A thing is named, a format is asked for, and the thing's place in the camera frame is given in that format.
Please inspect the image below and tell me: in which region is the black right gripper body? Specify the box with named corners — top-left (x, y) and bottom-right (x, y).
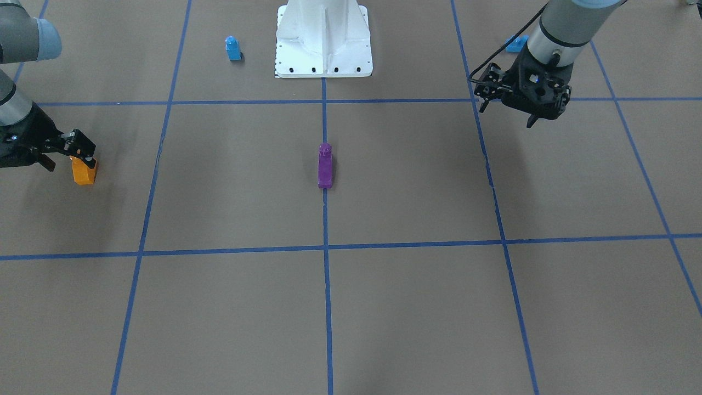
top-left (1, 104), bottom-right (67, 168)

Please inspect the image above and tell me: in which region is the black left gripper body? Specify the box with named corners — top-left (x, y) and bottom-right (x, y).
top-left (473, 47), bottom-right (572, 120)

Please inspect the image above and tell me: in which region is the orange trapezoid block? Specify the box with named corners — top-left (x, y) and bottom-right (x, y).
top-left (70, 156), bottom-right (98, 187)

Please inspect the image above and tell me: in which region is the purple trapezoid block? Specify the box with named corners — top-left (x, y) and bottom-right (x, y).
top-left (318, 142), bottom-right (333, 189)

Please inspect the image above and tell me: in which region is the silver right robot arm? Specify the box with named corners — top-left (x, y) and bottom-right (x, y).
top-left (1, 1), bottom-right (97, 172)

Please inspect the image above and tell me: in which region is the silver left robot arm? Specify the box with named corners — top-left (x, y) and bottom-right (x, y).
top-left (469, 1), bottom-right (625, 128)

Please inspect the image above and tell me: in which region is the blue two-stud block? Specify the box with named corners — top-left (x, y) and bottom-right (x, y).
top-left (504, 35), bottom-right (529, 53)

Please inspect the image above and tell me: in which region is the small blue block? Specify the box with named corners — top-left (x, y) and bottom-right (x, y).
top-left (225, 36), bottom-right (242, 61)

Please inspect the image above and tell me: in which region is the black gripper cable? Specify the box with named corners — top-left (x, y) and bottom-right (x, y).
top-left (469, 5), bottom-right (546, 83)

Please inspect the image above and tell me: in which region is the white pedestal column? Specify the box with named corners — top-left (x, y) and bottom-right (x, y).
top-left (274, 1), bottom-right (373, 78)

